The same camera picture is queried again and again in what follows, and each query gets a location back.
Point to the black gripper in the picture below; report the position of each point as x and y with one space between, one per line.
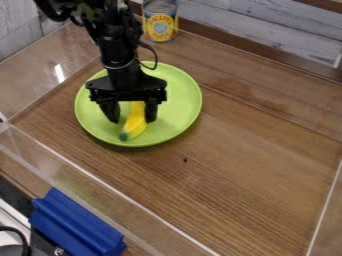
127 84

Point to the yellow toy banana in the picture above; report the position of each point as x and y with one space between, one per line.
135 122

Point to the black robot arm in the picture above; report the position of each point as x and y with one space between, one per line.
126 56

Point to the green round plate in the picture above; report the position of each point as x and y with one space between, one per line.
176 113

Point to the yellow labelled tin can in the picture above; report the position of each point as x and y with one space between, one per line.
160 19

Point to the blue plastic clamp block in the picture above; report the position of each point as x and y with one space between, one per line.
74 228

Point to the clear acrylic enclosure wall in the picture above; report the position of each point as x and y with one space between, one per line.
39 169

